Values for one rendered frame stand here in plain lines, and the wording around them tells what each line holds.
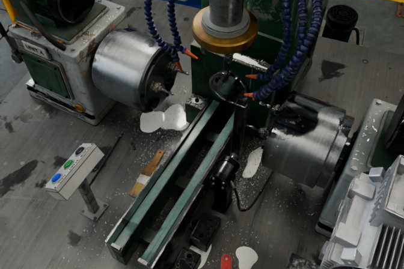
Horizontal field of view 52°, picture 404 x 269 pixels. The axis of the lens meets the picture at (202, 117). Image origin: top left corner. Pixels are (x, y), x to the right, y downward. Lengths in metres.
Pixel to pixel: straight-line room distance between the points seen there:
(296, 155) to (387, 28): 2.41
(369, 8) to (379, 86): 1.84
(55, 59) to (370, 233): 1.10
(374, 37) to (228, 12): 2.38
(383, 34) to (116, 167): 2.44
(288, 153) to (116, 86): 0.58
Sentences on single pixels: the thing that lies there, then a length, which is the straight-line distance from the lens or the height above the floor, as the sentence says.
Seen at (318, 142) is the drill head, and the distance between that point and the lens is 1.17.
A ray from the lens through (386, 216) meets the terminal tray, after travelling 0.76.
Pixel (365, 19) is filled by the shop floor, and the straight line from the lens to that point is 3.52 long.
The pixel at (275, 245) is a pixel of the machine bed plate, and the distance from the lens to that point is 1.38.
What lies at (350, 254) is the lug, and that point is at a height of 1.39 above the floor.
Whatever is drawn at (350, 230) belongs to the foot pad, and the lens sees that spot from 0.79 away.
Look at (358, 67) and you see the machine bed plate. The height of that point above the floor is 0.80.
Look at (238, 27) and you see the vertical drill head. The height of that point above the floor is 1.36.
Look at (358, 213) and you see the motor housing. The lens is 0.82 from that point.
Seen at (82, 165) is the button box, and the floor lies 1.07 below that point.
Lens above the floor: 2.07
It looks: 52 degrees down
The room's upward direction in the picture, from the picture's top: straight up
